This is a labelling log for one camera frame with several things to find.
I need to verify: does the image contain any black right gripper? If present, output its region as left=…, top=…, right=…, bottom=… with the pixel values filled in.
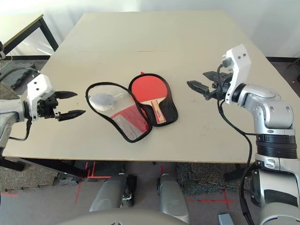
left=186, top=70, right=234, bottom=101

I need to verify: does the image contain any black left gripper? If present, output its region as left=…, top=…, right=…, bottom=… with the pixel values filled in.
left=37, top=90, right=87, bottom=122

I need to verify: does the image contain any grey pompom zipper keychain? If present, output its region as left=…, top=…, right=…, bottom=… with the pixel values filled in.
left=89, top=92, right=125, bottom=113

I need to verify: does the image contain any red ping-pong paddle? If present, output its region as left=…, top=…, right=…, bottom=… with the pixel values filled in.
left=130, top=74, right=168, bottom=124

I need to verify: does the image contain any red black paddle case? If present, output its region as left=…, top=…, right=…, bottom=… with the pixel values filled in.
left=85, top=71, right=179, bottom=143

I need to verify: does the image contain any black foam floor tile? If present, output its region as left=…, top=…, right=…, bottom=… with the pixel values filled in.
left=9, top=69, right=38, bottom=90

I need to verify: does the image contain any black table base bar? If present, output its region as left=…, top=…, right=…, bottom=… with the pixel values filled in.
left=0, top=157, right=88, bottom=178
left=224, top=172, right=246, bottom=182

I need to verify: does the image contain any speckled dark floor mat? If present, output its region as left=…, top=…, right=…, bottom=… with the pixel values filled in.
left=0, top=161, right=83, bottom=191
left=177, top=163, right=254, bottom=195

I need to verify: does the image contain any black chair base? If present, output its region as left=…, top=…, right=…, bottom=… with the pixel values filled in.
left=286, top=59, right=300, bottom=83

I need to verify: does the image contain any grey robot left leg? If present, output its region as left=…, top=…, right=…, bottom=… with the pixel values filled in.
left=89, top=172, right=138, bottom=213

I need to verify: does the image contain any grey robot leg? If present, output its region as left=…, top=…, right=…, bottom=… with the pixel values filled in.
left=157, top=173, right=191, bottom=224
left=89, top=172, right=138, bottom=213

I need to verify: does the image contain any grey robot right leg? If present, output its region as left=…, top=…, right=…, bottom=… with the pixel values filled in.
left=157, top=173, right=191, bottom=224

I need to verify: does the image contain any grey robot torso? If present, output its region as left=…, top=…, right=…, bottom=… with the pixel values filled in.
left=56, top=209, right=188, bottom=225

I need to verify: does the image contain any small grey box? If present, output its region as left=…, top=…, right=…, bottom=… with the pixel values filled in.
left=217, top=213, right=235, bottom=225

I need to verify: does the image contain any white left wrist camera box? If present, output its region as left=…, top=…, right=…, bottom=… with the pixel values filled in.
left=26, top=74, right=53, bottom=119

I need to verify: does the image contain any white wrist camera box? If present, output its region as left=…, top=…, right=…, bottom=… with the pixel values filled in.
left=26, top=74, right=53, bottom=119
left=221, top=44, right=252, bottom=105

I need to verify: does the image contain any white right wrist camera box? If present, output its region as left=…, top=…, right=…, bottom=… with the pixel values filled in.
left=221, top=44, right=252, bottom=105

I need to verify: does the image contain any thin black left gripper cable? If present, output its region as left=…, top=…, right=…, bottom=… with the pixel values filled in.
left=8, top=117, right=33, bottom=142

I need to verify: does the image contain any black left camera cable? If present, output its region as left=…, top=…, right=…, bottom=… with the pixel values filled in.
left=0, top=67, right=39, bottom=80

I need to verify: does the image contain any side table with black frame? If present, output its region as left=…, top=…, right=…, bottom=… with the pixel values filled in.
left=0, top=14, right=60, bottom=61

